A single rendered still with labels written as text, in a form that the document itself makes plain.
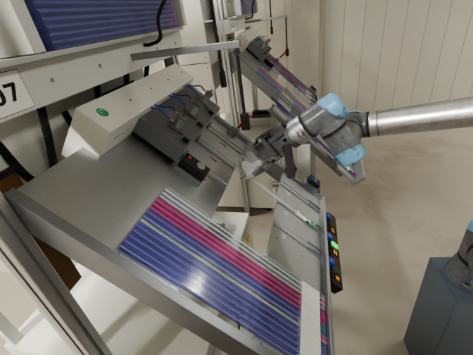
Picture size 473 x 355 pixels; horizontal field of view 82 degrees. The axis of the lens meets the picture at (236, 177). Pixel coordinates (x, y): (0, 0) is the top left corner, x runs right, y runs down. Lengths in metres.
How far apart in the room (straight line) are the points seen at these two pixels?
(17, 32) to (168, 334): 0.80
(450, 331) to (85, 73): 1.32
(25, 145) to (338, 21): 3.49
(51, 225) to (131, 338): 0.54
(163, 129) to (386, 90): 3.61
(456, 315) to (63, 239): 1.14
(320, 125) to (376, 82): 3.30
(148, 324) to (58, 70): 0.74
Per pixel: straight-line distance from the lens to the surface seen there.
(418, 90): 4.26
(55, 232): 0.56
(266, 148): 0.80
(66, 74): 0.63
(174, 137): 0.73
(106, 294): 1.15
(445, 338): 1.33
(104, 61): 0.71
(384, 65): 4.02
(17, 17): 0.54
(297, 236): 0.89
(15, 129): 0.75
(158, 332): 0.97
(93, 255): 0.54
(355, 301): 1.74
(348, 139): 0.78
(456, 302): 1.17
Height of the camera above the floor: 1.40
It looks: 31 degrees down
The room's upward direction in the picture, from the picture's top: 9 degrees counter-clockwise
